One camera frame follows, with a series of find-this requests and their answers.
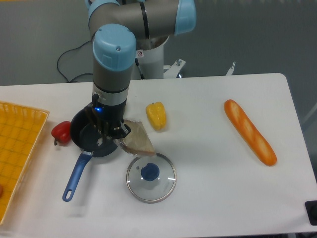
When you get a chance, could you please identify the orange baguette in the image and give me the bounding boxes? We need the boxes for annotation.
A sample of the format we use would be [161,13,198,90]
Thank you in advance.
[224,99,277,166]

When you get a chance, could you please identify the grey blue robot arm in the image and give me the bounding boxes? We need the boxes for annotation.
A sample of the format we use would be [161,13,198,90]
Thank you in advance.
[85,0,197,140]

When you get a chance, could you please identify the triangular toast slice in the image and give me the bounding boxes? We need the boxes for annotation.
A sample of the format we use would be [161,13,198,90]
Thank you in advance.
[116,119,156,157]

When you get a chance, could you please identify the yellow wicker basket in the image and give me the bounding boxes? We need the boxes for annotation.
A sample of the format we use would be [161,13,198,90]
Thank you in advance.
[0,101,50,225]

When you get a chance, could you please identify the yellow bell pepper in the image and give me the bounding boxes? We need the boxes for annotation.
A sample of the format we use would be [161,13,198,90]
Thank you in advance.
[146,102,166,130]

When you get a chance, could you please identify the black pot blue handle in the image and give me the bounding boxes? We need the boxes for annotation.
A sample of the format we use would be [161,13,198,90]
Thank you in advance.
[62,106,117,202]

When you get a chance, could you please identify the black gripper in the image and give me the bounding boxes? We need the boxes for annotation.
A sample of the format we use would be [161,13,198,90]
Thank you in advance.
[92,93,131,146]

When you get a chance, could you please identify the glass lid blue knob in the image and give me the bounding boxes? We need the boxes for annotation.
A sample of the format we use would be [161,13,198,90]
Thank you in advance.
[126,153,177,204]

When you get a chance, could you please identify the red bell pepper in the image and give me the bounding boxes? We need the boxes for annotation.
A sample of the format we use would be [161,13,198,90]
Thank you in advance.
[51,121,71,146]

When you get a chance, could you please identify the black cable on floor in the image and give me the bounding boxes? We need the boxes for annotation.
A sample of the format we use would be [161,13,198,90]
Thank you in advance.
[56,39,94,83]

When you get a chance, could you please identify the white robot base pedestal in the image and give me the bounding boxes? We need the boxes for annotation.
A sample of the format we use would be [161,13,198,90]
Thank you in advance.
[131,37,186,80]

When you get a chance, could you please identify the black device at table edge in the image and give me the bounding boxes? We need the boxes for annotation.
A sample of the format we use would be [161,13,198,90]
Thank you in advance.
[305,200,317,226]

